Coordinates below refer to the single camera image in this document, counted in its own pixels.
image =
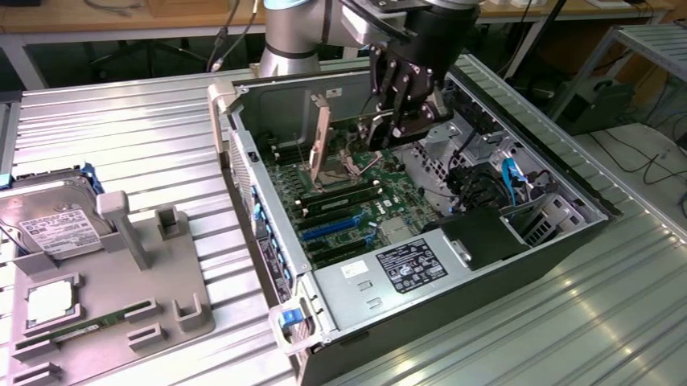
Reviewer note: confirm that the black box device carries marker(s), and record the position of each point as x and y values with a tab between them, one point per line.
595	108

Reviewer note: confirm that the black fan shroud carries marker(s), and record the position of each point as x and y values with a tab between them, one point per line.
473	237

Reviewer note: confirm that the silver drive cage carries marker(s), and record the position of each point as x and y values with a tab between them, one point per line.
430	169

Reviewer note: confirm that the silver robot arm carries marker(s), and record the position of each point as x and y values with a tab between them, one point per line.
295	36

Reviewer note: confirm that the silver chipset heatsink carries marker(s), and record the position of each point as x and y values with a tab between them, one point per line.
396	230

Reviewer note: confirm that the thin locking lever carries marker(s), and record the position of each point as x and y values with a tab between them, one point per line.
302	150

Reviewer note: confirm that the wooden desk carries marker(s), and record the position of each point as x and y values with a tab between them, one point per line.
80	22

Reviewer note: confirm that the metal socket cover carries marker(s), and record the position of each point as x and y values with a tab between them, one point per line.
359	161

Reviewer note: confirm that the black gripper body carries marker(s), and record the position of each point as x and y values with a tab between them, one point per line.
441	36

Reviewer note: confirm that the blue card retainer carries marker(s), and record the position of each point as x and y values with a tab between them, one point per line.
256	210

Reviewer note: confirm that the silver hard disk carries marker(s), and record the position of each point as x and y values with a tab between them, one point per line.
54	225

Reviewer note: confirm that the silver CPU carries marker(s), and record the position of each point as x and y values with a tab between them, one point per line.
51	303

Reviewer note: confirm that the open black PC case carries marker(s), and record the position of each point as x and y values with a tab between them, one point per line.
430	321

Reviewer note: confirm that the silver disk bay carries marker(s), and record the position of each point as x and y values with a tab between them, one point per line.
558	217

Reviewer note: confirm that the green RAM stick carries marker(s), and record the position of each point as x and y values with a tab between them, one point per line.
96	323

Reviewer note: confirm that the blue disk carrier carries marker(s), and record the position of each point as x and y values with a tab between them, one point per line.
92	181

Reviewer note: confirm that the grey metal frame post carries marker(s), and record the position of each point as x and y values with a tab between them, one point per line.
8	132

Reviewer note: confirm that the CPU socket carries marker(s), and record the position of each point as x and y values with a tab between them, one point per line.
334	179

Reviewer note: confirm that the black RAM stick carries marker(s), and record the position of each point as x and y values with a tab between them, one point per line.
340	204

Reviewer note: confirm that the metal slat shelf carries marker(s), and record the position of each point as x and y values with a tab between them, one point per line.
645	40

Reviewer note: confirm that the blue case latch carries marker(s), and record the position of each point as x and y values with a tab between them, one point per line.
290	316

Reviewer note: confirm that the black graphics card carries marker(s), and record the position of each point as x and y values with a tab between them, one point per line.
320	132

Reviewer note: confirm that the silver power supply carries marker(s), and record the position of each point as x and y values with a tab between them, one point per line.
348	297

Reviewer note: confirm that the blue expansion slot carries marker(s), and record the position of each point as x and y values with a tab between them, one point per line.
330	230

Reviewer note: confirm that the grey parts rack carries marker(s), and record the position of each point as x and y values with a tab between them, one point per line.
107	289

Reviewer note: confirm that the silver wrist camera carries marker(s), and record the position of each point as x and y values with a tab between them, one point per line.
359	24

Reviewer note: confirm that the green motherboard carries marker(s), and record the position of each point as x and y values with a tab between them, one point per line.
396	189

